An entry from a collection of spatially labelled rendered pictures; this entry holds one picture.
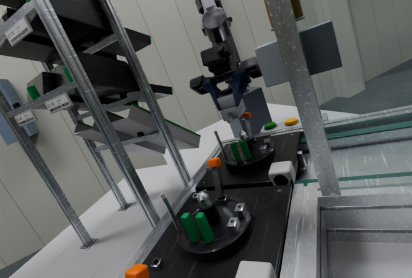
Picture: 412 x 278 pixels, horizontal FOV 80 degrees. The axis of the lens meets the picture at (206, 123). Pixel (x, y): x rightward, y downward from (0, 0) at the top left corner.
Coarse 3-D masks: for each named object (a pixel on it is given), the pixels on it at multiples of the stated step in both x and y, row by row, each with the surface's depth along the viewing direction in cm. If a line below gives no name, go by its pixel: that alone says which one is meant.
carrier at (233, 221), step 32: (192, 192) 60; (224, 192) 54; (256, 192) 50; (288, 192) 46; (192, 224) 40; (224, 224) 42; (256, 224) 42; (160, 256) 43; (192, 256) 39; (224, 256) 37; (256, 256) 36
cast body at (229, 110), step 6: (222, 90) 61; (228, 90) 59; (222, 96) 59; (228, 96) 58; (222, 102) 59; (228, 102) 59; (234, 102) 58; (240, 102) 61; (222, 108) 60; (228, 108) 59; (234, 108) 58; (240, 108) 60; (222, 114) 60; (228, 114) 58; (234, 114) 59; (240, 114) 59; (228, 120) 58
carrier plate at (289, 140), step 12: (228, 144) 80; (276, 144) 67; (288, 144) 64; (276, 156) 61; (288, 156) 59; (264, 168) 58; (204, 180) 63; (228, 180) 59; (240, 180) 57; (252, 180) 55; (264, 180) 53
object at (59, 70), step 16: (64, 64) 59; (96, 64) 58; (112, 64) 61; (128, 64) 64; (64, 80) 59; (96, 80) 57; (112, 80) 60; (128, 80) 64; (80, 96) 66; (112, 96) 70; (128, 96) 72; (160, 96) 76
